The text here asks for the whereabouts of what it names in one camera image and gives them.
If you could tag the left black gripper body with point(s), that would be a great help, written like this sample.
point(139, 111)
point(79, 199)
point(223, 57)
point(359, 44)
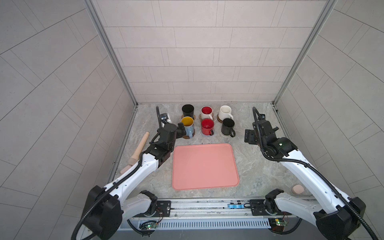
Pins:
point(175, 134)

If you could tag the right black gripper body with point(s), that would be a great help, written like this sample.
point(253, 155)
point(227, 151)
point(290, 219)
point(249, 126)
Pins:
point(252, 139)

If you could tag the black mug front row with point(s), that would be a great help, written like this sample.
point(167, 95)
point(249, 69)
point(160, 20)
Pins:
point(228, 128)

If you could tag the black mug row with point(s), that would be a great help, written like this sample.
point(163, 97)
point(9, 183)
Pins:
point(228, 128)
point(188, 111)

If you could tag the blue mug yellow inside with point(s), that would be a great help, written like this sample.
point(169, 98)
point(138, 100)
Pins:
point(188, 123)

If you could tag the black mug back row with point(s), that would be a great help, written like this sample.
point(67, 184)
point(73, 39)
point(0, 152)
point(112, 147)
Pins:
point(188, 111)

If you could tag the red mug front row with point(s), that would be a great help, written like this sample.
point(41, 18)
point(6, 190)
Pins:
point(207, 127)

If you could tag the white mug red inside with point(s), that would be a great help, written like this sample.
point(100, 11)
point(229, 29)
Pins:
point(206, 113)

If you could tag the brown wooden coaster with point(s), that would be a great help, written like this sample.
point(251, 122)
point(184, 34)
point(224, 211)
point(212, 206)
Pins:
point(187, 137)

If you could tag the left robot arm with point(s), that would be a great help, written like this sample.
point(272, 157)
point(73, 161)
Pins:
point(106, 207)

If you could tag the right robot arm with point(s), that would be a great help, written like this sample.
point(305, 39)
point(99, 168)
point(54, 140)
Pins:
point(334, 213)

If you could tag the pink round coaster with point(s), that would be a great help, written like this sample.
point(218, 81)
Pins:
point(298, 189)

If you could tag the wooden rolling pin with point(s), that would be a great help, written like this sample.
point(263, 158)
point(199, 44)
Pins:
point(135, 156)

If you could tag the pink silicone tray mat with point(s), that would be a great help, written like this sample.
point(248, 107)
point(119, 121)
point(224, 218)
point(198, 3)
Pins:
point(204, 167)

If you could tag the left circuit board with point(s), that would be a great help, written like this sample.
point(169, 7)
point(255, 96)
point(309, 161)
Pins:
point(148, 226)

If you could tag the circuit board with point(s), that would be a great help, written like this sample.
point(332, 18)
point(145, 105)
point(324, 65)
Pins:
point(278, 223)
point(148, 226)

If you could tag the right circuit board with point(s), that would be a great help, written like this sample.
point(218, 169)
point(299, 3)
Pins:
point(278, 223)

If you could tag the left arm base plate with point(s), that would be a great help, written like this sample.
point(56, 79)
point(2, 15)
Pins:
point(158, 209)

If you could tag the aluminium mounting rail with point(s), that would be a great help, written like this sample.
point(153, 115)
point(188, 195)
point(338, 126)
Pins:
point(210, 207)

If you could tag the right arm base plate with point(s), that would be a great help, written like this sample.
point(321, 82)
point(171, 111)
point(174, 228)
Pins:
point(259, 208)

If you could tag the blue clamp on rail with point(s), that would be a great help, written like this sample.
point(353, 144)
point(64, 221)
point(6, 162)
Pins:
point(236, 206)

